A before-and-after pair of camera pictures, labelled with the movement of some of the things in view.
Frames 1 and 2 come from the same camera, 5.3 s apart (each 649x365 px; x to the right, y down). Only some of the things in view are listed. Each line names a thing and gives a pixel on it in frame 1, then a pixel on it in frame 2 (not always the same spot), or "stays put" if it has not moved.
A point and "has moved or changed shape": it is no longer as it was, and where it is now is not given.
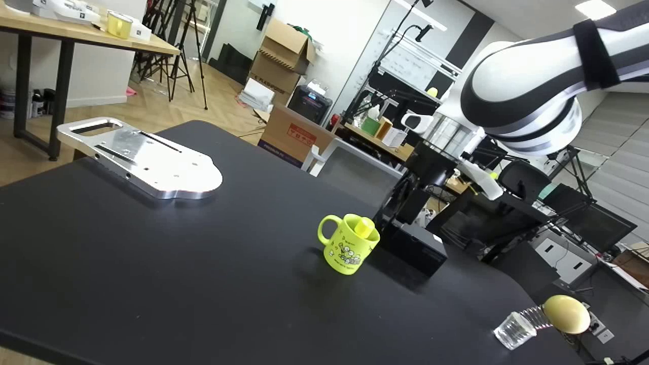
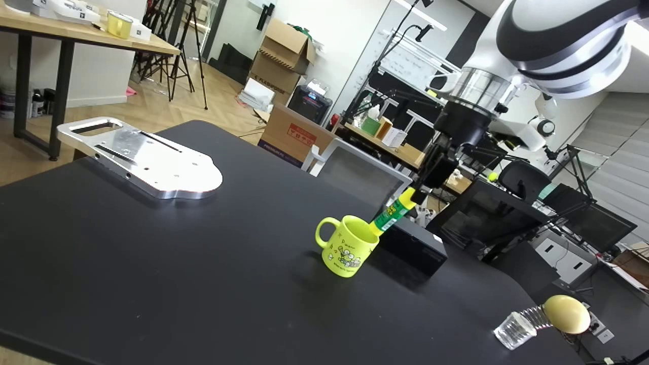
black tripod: [188, 46] stays put
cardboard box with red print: [292, 134] stays put
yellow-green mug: [349, 243] stays put
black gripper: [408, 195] to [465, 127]
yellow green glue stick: [364, 225] has moved or changed shape
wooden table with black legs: [66, 34] stays put
